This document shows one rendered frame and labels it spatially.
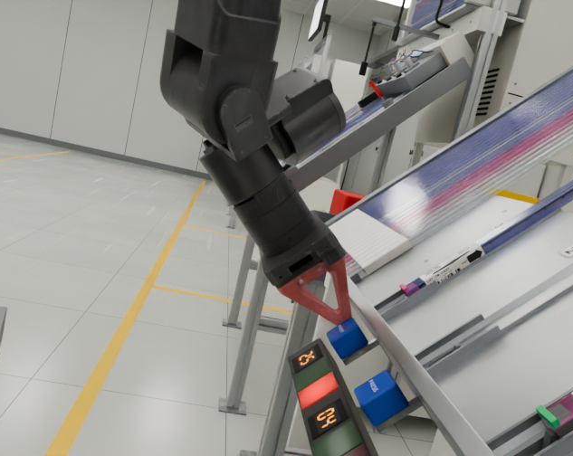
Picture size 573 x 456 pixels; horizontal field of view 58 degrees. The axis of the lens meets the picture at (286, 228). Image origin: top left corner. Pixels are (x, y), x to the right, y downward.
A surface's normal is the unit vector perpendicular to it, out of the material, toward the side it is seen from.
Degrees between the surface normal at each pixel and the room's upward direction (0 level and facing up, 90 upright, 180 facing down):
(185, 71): 71
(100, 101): 90
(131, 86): 90
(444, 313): 45
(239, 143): 104
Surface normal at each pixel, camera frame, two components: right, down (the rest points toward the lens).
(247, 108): 0.60, 0.50
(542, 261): -0.52, -0.83
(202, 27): -0.76, 0.11
